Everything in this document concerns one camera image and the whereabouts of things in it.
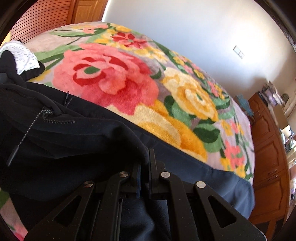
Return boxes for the black pants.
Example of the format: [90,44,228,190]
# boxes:
[0,50,256,241]

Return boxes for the wooden cabinet row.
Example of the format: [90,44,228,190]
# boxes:
[248,93,290,240]

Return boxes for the stack of papers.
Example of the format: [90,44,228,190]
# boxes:
[261,81,285,106]

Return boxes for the floral bed blanket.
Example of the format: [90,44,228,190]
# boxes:
[1,22,255,240]

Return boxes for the black folded garment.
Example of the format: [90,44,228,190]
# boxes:
[21,61,46,82]

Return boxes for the white patterned folded garment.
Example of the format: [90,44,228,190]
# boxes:
[1,40,39,75]

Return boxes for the wooden door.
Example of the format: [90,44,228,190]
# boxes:
[67,0,108,25]

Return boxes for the wall switch plate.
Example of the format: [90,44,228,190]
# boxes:
[233,45,244,59]

